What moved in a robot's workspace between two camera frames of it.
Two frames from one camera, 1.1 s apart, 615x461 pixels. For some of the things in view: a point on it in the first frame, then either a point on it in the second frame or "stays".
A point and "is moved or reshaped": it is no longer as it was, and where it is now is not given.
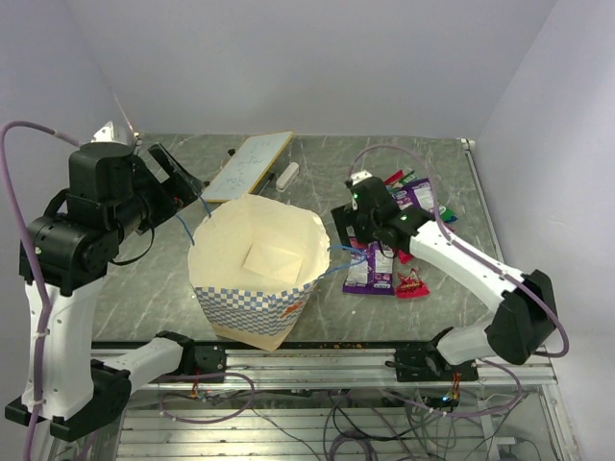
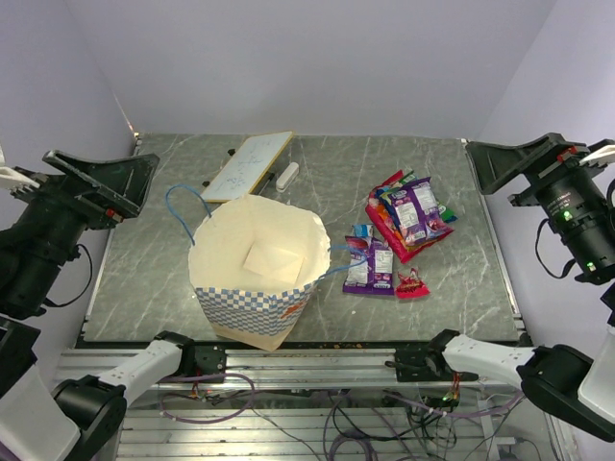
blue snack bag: [449, 216] is moved or reshaped
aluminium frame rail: [326, 369] stays
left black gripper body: [152, 200] → [82, 207]
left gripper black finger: [184, 185] → [120, 184]
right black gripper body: [366, 226] → [569, 195]
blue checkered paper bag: [255, 263] stays
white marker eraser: [287, 176] stays
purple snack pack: [416, 195] stays
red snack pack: [411, 286] stays
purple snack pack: [370, 272] stays
